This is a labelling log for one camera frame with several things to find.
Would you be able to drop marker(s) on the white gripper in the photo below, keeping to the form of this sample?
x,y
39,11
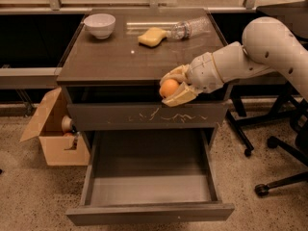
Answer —
x,y
202,70

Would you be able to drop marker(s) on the orange fruit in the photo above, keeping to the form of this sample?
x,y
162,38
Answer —
x,y
168,88

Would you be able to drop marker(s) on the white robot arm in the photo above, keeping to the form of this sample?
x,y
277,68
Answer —
x,y
267,45

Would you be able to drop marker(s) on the scratched grey top drawer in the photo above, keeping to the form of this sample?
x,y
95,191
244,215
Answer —
x,y
125,116

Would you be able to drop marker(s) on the grey drawer cabinet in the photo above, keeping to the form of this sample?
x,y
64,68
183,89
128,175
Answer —
x,y
78,81

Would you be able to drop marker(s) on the open grey middle drawer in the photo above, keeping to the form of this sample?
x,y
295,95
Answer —
x,y
150,176

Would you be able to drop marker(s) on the clear plastic water bottle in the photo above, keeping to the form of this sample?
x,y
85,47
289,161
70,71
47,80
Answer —
x,y
189,28

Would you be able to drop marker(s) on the yellow sponge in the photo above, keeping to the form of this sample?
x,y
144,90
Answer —
x,y
152,37

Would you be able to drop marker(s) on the white ceramic bowl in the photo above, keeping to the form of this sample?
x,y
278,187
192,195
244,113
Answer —
x,y
100,25

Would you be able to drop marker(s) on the tape roll in box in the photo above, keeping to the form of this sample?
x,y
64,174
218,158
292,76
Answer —
x,y
66,124

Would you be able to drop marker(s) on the cardboard box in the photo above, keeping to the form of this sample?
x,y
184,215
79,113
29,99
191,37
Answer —
x,y
59,148

